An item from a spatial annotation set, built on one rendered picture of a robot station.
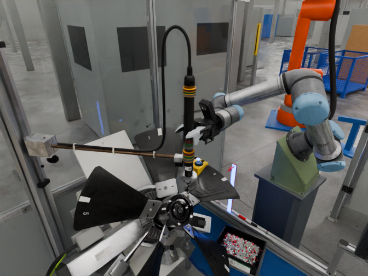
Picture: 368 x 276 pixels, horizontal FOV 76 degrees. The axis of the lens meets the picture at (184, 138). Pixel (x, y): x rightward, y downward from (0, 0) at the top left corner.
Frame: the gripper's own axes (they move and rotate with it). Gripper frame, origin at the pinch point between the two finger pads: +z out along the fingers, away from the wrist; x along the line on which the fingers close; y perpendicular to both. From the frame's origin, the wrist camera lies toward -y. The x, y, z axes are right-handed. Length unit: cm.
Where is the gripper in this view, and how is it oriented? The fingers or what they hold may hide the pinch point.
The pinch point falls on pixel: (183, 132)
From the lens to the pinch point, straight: 83.4
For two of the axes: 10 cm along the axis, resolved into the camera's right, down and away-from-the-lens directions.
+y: -0.1, 8.9, 4.6
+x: -7.2, -3.3, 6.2
